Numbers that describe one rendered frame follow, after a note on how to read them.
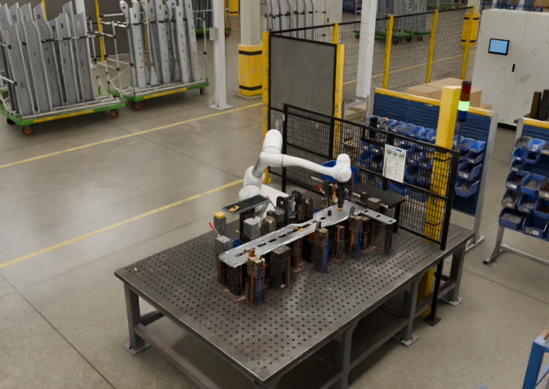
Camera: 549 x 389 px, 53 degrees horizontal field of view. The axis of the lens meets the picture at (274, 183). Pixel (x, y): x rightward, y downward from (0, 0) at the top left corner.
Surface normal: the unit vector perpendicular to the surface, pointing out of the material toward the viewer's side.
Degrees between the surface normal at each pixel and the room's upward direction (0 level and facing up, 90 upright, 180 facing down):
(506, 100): 90
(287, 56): 90
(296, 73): 90
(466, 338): 0
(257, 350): 0
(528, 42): 90
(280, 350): 0
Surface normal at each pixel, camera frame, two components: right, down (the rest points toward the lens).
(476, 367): 0.01, -0.92
